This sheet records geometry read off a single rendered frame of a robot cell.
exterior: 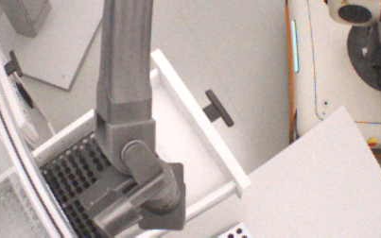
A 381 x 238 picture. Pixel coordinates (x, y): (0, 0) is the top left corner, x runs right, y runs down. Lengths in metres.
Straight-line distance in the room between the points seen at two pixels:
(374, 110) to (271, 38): 0.56
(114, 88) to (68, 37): 1.48
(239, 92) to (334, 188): 0.92
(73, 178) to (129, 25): 0.47
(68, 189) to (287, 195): 0.43
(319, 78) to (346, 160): 0.61
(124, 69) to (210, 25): 1.46
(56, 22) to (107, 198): 1.51
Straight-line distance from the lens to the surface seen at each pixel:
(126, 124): 0.69
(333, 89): 1.76
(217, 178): 1.08
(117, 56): 0.67
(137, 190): 0.74
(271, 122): 1.99
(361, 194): 1.19
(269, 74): 2.05
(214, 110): 1.04
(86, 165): 1.08
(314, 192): 1.17
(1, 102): 1.04
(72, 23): 2.17
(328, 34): 1.84
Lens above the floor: 1.89
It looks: 72 degrees down
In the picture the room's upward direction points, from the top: 8 degrees counter-clockwise
